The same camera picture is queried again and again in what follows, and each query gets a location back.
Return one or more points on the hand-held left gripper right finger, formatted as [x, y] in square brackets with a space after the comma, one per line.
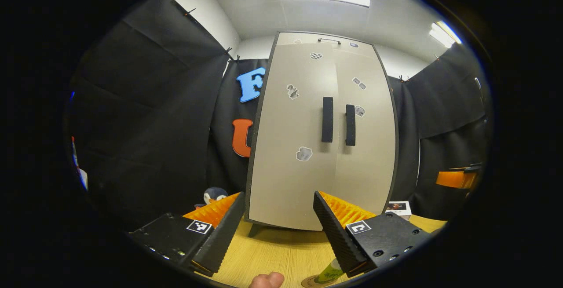
[336, 235]

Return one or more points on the grey cabinet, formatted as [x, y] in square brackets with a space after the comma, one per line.
[254, 231]

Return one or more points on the small printed card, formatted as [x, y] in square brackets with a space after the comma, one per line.
[398, 206]

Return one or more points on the green label plastic bottle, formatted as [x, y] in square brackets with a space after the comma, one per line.
[330, 272]

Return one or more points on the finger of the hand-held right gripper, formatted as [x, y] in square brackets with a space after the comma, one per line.
[453, 179]

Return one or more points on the grey cabinet drawer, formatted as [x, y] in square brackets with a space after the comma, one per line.
[286, 38]

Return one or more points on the bright display screen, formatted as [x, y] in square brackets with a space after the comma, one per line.
[82, 180]

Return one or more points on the penguin plush toy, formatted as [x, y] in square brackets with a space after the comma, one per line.
[215, 195]

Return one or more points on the round cork coaster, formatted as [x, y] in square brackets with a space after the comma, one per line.
[310, 282]

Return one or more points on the black backdrop cloth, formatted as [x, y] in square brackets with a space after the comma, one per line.
[154, 125]

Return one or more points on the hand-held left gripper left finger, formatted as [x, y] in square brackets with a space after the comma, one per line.
[224, 235]

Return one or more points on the grey cabinet door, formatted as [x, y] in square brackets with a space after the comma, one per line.
[286, 182]
[374, 169]

